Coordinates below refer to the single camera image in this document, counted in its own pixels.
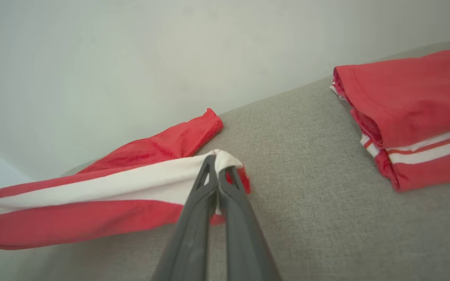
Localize red shorts with white stripe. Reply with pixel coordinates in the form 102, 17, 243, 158
0, 108, 252, 251

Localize red t-shirt with letter print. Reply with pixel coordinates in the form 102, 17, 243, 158
329, 44, 450, 193

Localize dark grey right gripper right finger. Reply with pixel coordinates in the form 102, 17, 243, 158
218, 165, 282, 281

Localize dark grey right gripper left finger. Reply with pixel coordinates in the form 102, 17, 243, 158
151, 154, 219, 281

